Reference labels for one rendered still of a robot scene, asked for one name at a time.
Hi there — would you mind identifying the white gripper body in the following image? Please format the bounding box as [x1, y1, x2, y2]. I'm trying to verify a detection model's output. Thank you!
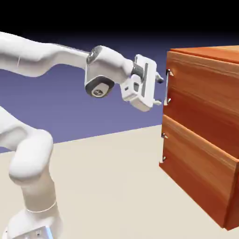
[130, 54, 157, 112]

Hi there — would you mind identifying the wooden cabinet door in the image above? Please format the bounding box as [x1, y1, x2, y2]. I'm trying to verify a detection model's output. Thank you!
[162, 51, 239, 160]
[159, 114, 239, 229]

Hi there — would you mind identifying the wooden cabinet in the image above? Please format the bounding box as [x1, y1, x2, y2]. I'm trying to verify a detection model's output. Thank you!
[159, 45, 239, 232]

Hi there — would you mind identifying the silver metal handle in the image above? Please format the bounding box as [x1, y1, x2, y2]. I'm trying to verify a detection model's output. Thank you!
[160, 133, 169, 163]
[163, 69, 174, 106]

